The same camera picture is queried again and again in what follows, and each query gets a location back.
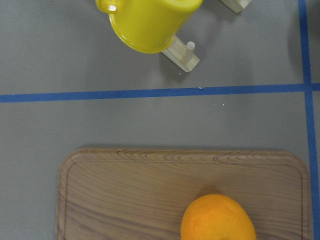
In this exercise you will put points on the orange fruit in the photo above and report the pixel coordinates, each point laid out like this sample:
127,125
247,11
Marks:
216,217

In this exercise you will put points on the wooden peg drying rack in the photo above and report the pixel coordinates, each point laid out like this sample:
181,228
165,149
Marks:
183,54

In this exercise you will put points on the wooden cutting board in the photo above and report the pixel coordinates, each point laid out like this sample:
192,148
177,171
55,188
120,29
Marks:
142,194

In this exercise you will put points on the yellow cup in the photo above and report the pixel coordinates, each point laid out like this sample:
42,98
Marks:
147,26

